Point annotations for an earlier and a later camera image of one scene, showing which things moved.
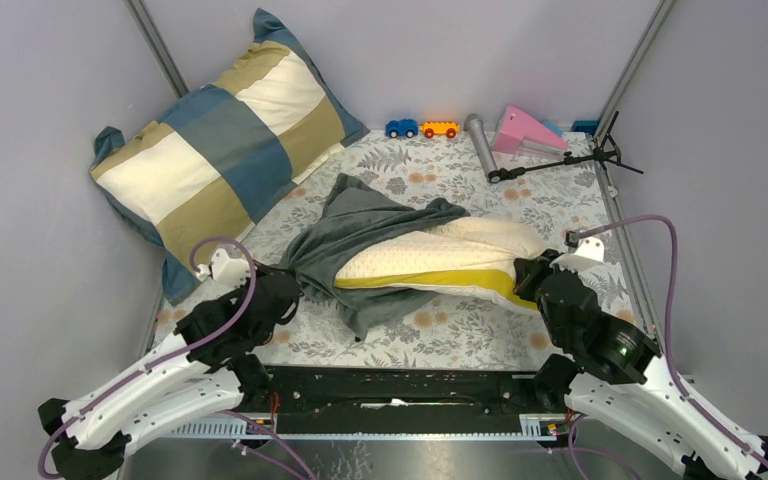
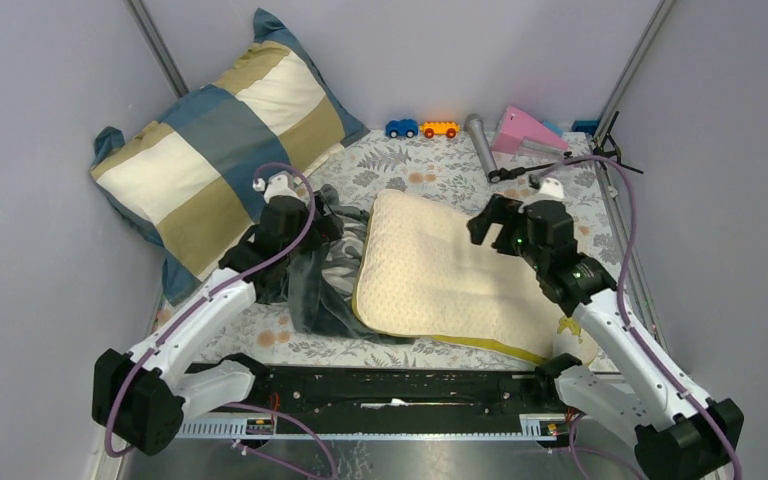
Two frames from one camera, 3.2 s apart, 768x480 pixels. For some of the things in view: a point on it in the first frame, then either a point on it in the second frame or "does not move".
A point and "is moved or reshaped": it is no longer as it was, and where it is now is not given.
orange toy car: x=430 y=128 does not move
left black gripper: x=236 y=292 to x=326 y=226
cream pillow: x=475 y=256 is moved or reshaped
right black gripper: x=529 y=269 to x=501 y=211
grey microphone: x=478 y=132 does not move
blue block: x=585 y=126 does not move
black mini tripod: x=605 y=153 does not move
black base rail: x=403 y=390 does not move
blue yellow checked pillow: x=196 y=179 does not move
